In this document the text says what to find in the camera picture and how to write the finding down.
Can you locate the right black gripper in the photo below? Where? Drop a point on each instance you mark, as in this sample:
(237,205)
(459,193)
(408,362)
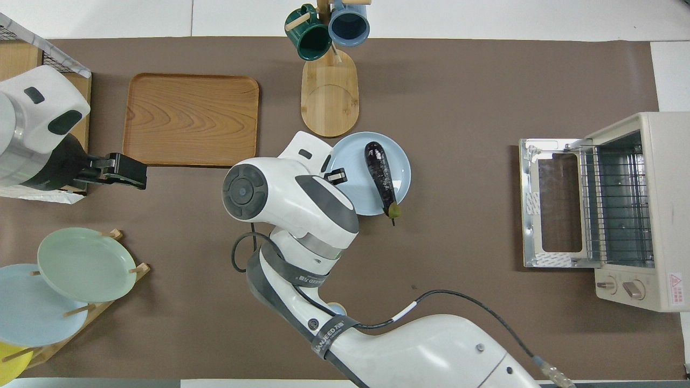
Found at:
(335,176)

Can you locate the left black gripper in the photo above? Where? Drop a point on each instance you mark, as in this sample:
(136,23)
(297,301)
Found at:
(116,168)

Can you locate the light blue round plate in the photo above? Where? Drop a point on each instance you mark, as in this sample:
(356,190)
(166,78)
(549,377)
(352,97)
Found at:
(356,196)

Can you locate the dark purple eggplant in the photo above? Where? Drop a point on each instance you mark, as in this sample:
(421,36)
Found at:
(380,175)

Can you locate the beige toaster oven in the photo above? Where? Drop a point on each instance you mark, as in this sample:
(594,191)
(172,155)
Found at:
(666,215)

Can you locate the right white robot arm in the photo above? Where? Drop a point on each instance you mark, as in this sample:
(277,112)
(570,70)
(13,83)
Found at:
(291,199)

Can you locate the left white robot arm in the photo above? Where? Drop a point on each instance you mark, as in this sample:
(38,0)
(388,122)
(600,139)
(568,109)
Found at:
(32,129)

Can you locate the wooden mug tree stand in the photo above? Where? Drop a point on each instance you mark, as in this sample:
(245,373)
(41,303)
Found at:
(330,102)

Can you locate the rectangular wooden serving tray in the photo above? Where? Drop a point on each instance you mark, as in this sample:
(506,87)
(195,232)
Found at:
(183,118)

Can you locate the wooden plate rack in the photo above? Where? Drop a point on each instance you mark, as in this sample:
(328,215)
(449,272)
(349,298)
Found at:
(137,269)

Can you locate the pale green plate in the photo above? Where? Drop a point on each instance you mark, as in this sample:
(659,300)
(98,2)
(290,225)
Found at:
(83,264)

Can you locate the small blue lidded jar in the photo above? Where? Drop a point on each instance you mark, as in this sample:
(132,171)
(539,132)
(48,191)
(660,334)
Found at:
(338,308)

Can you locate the dark green mug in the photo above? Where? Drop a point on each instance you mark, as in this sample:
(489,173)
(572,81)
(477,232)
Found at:
(310,40)

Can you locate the brown table mat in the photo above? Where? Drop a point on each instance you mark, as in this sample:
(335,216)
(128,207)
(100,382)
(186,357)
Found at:
(458,97)

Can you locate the blue grey mug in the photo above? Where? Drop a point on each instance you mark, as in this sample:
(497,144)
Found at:
(349,24)

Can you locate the light blue racked plate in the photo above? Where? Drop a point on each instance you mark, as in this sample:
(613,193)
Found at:
(27,312)

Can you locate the yellow plate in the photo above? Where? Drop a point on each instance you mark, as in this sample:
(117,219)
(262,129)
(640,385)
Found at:
(11,366)

